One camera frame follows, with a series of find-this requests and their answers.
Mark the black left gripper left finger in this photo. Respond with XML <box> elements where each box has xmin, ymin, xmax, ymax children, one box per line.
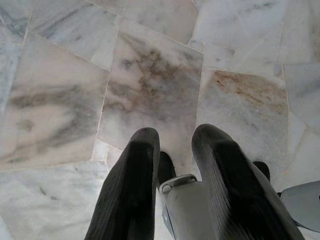
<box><xmin>84</xmin><ymin>127</ymin><xmax>161</xmax><ymax>240</ymax></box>

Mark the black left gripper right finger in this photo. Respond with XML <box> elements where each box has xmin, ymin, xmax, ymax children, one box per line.
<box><xmin>191</xmin><ymin>123</ymin><xmax>302</xmax><ymax>240</ymax></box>

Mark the black robot foot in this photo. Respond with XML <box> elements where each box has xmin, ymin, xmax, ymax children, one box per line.
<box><xmin>157</xmin><ymin>151</ymin><xmax>177</xmax><ymax>187</ymax></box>
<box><xmin>252</xmin><ymin>160</ymin><xmax>271</xmax><ymax>182</ymax></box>

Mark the grey robot leg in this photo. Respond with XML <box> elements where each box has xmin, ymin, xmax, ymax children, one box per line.
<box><xmin>276</xmin><ymin>180</ymin><xmax>320</xmax><ymax>239</ymax></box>
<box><xmin>159</xmin><ymin>174</ymin><xmax>221</xmax><ymax>240</ymax></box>

